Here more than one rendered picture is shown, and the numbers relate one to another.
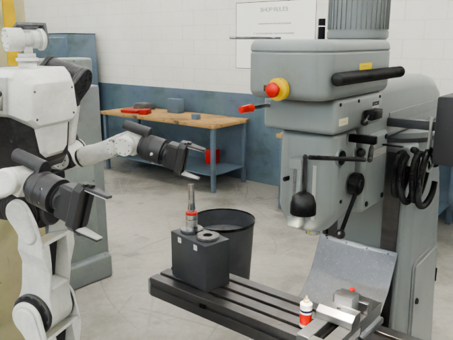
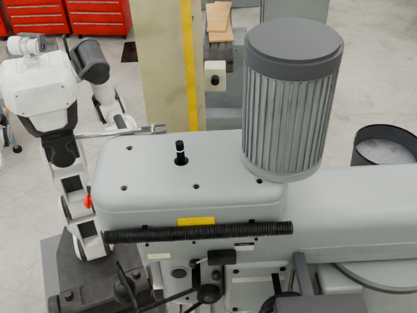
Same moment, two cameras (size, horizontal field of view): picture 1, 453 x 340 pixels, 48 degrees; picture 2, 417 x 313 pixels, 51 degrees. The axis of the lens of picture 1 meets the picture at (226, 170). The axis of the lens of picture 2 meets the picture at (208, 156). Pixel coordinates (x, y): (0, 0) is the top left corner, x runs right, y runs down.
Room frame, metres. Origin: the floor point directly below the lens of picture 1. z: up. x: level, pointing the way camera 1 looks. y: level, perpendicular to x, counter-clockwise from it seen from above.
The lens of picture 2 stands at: (1.10, -0.95, 2.62)
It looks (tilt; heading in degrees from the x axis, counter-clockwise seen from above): 42 degrees down; 51
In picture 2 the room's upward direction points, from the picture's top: 2 degrees counter-clockwise
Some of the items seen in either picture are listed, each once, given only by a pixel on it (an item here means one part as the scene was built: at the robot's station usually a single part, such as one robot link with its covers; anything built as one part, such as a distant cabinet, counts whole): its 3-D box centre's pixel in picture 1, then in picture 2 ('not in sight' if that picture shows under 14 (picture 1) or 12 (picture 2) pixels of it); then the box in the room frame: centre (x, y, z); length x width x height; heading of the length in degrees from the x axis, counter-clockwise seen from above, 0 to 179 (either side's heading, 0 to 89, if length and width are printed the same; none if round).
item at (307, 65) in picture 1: (322, 66); (188, 182); (1.57, -0.29, 1.81); 0.47 x 0.26 x 0.16; 142
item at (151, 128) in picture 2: (255, 38); (121, 131); (1.50, -0.08, 1.89); 0.24 x 0.04 x 0.01; 147
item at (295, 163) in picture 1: (296, 191); (156, 266); (1.47, -0.21, 1.45); 0.04 x 0.04 x 0.21; 52
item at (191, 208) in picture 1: (191, 197); not in sight; (1.90, 0.14, 1.29); 0.03 x 0.03 x 0.11
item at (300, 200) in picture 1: (303, 202); (123, 287); (1.35, -0.21, 1.45); 0.07 x 0.07 x 0.06
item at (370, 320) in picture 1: (341, 320); not in sight; (1.45, -0.36, 1.02); 0.35 x 0.15 x 0.11; 141
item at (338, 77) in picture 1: (371, 75); (198, 231); (1.49, -0.42, 1.79); 0.45 x 0.04 x 0.04; 142
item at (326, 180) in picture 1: (316, 176); (192, 259); (1.56, -0.28, 1.47); 0.21 x 0.19 x 0.32; 52
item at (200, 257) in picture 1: (199, 255); not in sight; (1.86, 0.10, 1.07); 0.22 x 0.12 x 0.20; 41
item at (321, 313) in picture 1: (338, 314); not in sight; (1.43, -0.35, 1.06); 0.12 x 0.06 x 0.04; 51
